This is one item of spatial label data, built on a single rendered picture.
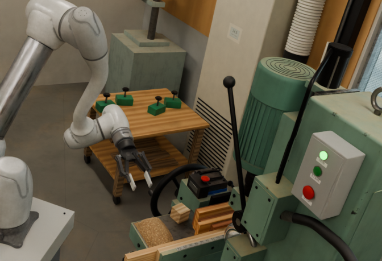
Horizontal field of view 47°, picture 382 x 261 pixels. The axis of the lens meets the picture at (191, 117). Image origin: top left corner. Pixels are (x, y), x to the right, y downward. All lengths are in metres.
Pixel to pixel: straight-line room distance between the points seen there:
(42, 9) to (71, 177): 1.69
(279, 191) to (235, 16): 1.99
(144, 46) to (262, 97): 2.47
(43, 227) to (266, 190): 0.96
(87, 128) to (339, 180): 1.27
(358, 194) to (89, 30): 1.02
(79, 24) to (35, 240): 0.78
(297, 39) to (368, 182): 1.81
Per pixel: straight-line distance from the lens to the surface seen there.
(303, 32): 2.70
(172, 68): 3.67
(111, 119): 2.01
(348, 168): 0.95
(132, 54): 3.47
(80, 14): 1.58
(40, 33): 1.67
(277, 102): 1.19
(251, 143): 1.27
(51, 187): 3.08
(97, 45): 1.61
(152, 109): 2.92
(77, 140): 1.99
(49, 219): 1.80
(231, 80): 1.21
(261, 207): 1.10
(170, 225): 1.50
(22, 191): 1.60
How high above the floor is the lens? 1.88
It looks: 27 degrees down
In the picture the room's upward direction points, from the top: 12 degrees clockwise
